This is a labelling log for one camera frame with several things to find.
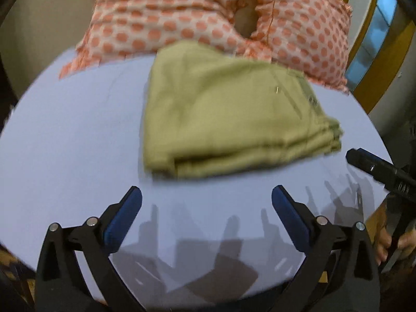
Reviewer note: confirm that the person's right hand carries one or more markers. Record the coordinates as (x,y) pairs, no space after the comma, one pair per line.
(385,240)

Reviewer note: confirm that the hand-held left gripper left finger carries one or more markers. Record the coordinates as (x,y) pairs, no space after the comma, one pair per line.
(127,208)

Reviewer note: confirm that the yellow wooden frame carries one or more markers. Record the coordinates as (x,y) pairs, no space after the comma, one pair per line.
(388,55)

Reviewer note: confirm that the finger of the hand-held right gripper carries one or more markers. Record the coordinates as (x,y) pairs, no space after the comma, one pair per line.
(369,164)

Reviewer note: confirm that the olive green pants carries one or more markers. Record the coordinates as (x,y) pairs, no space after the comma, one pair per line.
(227,113)

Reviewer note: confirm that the orange dotted white cloth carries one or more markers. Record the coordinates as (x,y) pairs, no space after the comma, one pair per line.
(182,16)

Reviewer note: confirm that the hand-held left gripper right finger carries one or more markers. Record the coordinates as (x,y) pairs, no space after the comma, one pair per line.
(286,208)

